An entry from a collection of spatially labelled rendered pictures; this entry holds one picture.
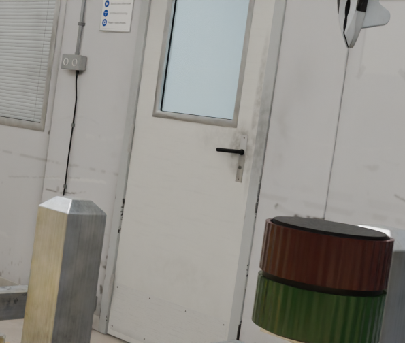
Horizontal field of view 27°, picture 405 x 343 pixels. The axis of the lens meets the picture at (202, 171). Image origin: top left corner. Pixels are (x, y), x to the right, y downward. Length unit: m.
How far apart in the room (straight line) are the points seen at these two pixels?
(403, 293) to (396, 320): 0.01
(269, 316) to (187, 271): 3.80
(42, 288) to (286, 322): 0.27
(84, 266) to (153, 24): 3.92
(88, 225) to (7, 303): 0.35
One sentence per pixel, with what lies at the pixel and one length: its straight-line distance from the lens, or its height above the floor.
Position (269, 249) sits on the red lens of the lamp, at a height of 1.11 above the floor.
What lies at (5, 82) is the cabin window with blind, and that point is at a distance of 5.56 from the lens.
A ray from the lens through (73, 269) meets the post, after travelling 0.60.
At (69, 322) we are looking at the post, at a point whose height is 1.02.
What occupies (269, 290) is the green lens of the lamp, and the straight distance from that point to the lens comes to 0.39.
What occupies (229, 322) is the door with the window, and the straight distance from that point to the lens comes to 4.01.
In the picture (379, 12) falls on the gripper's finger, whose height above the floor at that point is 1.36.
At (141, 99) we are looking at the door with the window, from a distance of 4.48.
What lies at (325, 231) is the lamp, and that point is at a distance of 0.38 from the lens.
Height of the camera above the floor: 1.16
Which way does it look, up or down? 3 degrees down
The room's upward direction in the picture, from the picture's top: 8 degrees clockwise
